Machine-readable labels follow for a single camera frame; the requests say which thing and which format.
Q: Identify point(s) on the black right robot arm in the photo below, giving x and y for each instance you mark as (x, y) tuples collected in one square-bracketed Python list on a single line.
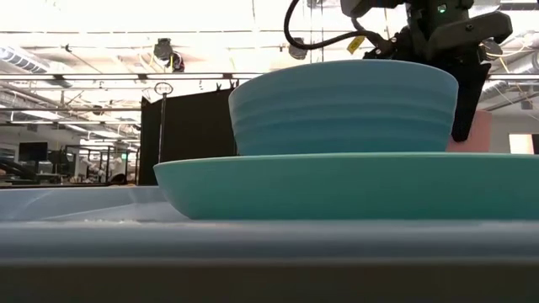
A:
[(438, 17)]

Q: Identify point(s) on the pink plastic cup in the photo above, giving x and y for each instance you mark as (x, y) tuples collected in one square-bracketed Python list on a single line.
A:
[(480, 134)]

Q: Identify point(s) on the overhead metal rail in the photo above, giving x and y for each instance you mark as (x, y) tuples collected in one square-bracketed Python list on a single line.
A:
[(105, 76)]

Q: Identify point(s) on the black computer monitor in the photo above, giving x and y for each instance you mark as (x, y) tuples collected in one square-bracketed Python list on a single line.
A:
[(33, 151)]

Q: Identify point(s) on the blue ribbed bowl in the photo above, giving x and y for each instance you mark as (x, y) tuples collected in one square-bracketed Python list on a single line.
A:
[(337, 109)]

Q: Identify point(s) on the teal bowl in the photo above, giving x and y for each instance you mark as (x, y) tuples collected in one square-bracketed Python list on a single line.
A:
[(337, 189)]

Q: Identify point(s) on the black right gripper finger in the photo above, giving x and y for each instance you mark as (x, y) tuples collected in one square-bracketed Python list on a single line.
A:
[(469, 97)]

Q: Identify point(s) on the round ceiling sensor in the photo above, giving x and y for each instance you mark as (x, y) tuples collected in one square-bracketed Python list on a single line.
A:
[(490, 48), (297, 50)]

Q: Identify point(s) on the black background robot station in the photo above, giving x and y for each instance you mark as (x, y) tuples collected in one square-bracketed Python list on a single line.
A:
[(101, 168)]

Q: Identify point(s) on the black ceiling-hung device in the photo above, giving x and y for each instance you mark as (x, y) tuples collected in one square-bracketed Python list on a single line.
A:
[(163, 48)]

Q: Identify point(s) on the blue plastic tray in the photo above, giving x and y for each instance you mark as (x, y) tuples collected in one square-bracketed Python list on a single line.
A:
[(84, 240)]

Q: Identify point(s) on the black partition panel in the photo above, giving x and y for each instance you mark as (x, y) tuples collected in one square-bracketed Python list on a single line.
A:
[(189, 139)]

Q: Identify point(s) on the ceiling air duct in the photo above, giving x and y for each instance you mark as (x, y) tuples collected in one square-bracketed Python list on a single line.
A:
[(21, 61)]

